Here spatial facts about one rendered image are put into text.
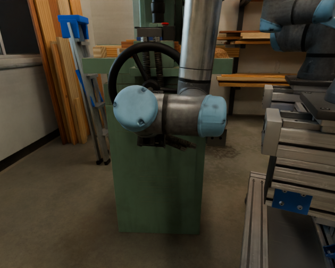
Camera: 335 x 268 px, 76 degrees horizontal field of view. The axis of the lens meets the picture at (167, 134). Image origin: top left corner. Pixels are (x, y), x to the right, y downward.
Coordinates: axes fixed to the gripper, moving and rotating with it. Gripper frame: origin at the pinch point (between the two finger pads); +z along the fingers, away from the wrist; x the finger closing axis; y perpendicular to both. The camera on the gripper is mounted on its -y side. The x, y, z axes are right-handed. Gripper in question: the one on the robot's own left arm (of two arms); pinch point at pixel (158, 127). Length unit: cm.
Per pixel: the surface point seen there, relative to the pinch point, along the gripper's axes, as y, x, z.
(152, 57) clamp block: -25.0, -4.3, 2.3
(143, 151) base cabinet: 7.0, -9.9, 30.0
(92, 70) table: -23.6, -30.0, 12.3
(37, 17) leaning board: -107, -126, 97
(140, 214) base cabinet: 39, -12, 47
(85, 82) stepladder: -45, -69, 83
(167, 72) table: -21.0, 1.1, 4.8
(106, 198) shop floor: 38, -41, 77
